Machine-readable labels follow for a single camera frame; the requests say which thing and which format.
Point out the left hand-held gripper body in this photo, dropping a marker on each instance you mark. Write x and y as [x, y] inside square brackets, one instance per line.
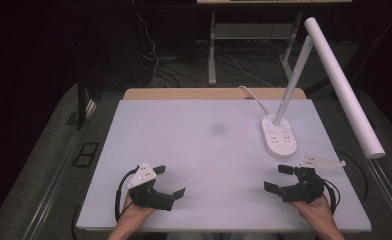
[148, 196]

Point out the person's left hand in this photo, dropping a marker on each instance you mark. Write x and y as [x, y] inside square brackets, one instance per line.
[134, 210]

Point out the grey metal desk frame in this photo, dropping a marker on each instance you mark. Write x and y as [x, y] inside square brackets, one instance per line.
[212, 50]

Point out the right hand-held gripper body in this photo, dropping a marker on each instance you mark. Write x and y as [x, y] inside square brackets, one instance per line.
[305, 188]

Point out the person's right hand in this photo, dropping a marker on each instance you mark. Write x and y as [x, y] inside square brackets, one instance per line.
[314, 210]

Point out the black floor socket frame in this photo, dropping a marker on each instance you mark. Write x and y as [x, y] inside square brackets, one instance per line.
[86, 154]

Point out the black metal stand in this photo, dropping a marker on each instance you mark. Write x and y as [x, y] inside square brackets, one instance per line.
[81, 103]

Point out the white table cover sheet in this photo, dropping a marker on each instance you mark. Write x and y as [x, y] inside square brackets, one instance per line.
[200, 150]

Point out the aluminium rail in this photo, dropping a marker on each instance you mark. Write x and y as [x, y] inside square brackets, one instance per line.
[55, 173]
[389, 191]

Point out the white desk lamp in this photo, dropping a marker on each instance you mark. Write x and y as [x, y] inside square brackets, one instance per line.
[340, 85]

